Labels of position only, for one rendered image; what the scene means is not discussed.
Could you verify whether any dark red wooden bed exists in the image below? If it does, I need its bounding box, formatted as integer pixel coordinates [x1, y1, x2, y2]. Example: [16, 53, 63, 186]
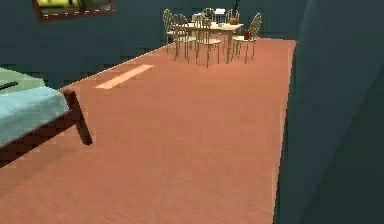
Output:
[0, 85, 94, 169]

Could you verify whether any pale green pillow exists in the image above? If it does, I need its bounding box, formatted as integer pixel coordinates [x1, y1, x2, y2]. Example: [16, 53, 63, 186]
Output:
[0, 67, 46, 95]

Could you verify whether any thin black remote control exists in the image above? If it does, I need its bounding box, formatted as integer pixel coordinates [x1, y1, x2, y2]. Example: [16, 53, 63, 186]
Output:
[0, 81, 19, 91]

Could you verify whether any tan wooden dining table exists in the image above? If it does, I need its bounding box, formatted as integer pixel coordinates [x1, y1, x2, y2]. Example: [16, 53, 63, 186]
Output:
[173, 21, 244, 64]

